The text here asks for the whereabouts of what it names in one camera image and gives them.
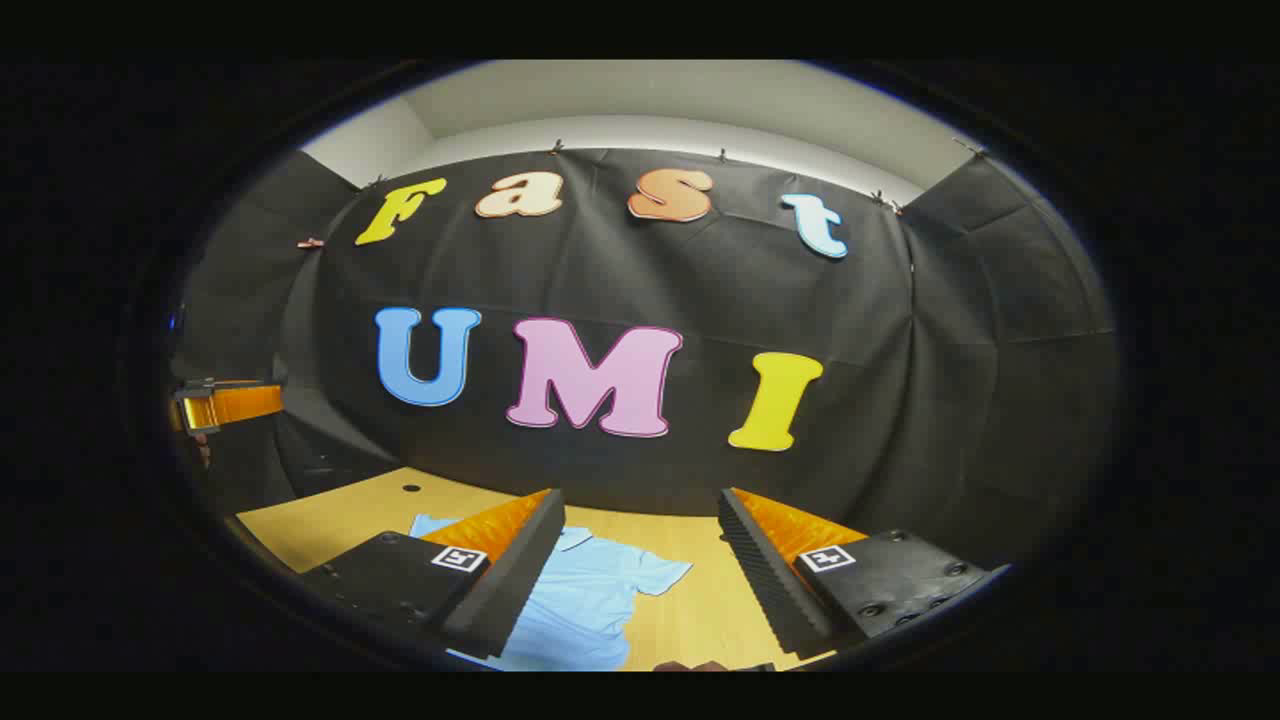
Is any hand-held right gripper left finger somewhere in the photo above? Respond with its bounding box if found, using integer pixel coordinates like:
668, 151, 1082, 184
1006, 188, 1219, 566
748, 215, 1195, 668
300, 488, 567, 663

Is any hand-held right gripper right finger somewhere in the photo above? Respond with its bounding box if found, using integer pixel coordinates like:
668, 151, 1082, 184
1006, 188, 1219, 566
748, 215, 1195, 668
717, 487, 1011, 661

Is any light blue polo T-shirt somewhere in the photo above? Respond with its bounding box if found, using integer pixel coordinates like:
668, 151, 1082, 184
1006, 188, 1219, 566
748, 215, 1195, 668
410, 513, 694, 671

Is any black backdrop cloth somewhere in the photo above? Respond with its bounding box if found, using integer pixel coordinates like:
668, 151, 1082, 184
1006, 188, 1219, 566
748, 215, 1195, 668
170, 148, 1119, 571

